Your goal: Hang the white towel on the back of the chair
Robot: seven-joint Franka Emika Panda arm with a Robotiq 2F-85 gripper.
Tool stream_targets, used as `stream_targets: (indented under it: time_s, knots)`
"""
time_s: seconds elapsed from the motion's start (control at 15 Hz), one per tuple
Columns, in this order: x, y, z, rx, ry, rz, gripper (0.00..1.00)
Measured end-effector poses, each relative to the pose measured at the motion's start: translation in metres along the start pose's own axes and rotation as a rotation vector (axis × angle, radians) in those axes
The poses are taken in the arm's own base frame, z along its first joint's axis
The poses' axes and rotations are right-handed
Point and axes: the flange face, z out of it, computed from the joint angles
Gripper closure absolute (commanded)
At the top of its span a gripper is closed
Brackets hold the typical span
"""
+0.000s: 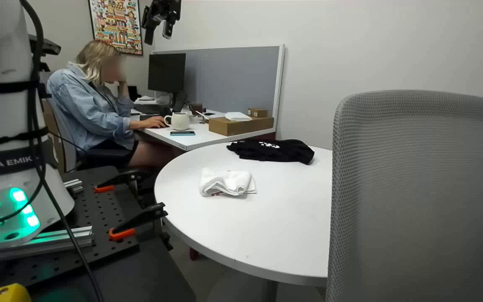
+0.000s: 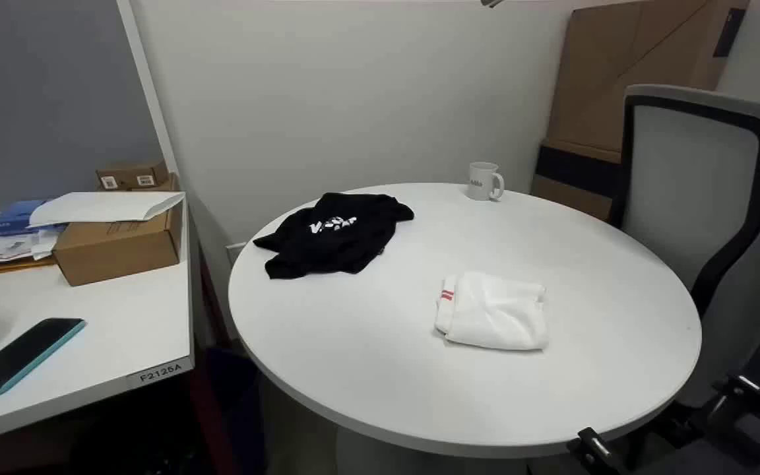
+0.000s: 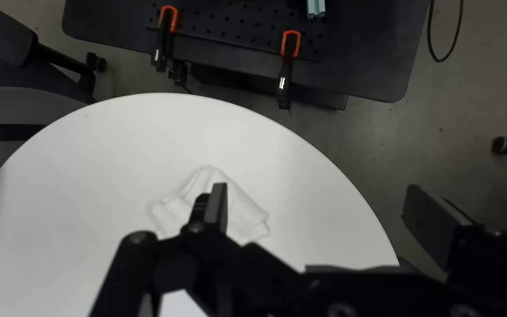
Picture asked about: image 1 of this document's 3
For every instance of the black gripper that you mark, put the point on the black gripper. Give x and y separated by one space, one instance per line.
164 11

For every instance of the white towel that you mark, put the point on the white towel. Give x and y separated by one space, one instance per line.
228 183

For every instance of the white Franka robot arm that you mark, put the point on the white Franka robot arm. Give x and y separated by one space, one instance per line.
1 101

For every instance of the black office chair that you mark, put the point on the black office chair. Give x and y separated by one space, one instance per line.
102 158

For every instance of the grey mesh office chair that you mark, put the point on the grey mesh office chair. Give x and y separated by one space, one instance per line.
420 195

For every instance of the black computer monitor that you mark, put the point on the black computer monitor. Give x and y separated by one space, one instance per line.
167 73

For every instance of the colourful framed poster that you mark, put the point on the colourful framed poster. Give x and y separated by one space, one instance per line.
117 26

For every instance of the grey desk divider panel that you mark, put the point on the grey desk divider panel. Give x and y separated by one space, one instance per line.
231 78

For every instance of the teal smartphone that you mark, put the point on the teal smartphone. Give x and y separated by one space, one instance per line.
182 133

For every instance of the seated blonde person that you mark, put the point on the seated blonde person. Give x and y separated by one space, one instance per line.
85 106

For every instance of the white envelope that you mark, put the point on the white envelope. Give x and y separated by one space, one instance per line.
238 116

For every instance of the white office desk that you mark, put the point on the white office desk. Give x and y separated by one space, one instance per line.
197 140

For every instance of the flat brown cardboard box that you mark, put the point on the flat brown cardboard box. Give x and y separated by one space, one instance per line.
236 126

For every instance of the small cardboard box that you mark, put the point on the small cardboard box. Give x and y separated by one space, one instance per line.
259 113

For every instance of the black orange clamp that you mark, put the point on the black orange clamp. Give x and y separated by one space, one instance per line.
122 180
139 219

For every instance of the black printed t-shirt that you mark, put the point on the black printed t-shirt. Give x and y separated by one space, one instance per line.
276 152

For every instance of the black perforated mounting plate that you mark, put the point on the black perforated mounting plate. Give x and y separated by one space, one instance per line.
97 215

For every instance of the yellow object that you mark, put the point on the yellow object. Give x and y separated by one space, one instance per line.
8 292

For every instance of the aluminium rail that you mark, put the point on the aluminium rail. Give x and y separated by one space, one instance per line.
58 239

